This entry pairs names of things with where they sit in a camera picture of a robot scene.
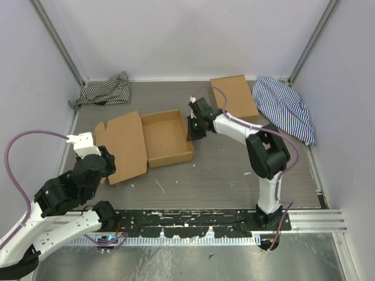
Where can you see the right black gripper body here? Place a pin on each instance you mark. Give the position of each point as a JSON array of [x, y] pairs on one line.
[[196, 129]]

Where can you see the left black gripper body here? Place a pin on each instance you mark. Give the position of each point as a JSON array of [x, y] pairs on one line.
[[111, 168]]

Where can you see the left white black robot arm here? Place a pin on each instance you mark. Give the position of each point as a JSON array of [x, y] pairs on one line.
[[33, 243]]

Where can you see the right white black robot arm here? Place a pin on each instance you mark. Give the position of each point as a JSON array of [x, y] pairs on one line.
[[267, 153]]

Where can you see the folded brown cardboard box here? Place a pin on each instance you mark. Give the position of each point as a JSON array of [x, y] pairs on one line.
[[240, 102]]

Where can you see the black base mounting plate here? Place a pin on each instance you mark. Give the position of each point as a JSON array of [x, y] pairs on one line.
[[227, 223]]

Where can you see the blue white striped cloth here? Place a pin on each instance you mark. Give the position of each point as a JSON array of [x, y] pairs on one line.
[[283, 107]]

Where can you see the grey striped cloth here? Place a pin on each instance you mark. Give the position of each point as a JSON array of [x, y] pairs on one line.
[[115, 90]]

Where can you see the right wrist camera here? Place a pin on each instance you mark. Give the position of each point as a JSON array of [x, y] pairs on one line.
[[201, 110]]

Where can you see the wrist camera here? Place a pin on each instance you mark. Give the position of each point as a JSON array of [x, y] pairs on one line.
[[201, 110], [83, 144]]

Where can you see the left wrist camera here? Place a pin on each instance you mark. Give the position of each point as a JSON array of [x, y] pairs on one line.
[[83, 144]]

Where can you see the perforated cable duct strip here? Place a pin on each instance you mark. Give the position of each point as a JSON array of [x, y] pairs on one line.
[[196, 241]]

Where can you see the aluminium rail frame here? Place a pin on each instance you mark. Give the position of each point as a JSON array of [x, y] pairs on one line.
[[305, 220]]

